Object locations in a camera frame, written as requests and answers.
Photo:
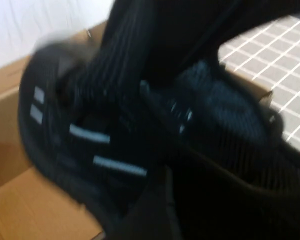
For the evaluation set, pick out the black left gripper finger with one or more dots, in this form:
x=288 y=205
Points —
x=240 y=212

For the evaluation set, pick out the black knit sneaker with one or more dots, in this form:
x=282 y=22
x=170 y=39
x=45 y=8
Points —
x=102 y=100

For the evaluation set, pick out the brown cardboard shoe box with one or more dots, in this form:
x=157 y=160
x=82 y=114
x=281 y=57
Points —
x=27 y=212

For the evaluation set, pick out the grey white-checked tablecloth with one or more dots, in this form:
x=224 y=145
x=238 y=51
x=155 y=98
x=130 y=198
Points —
x=277 y=62

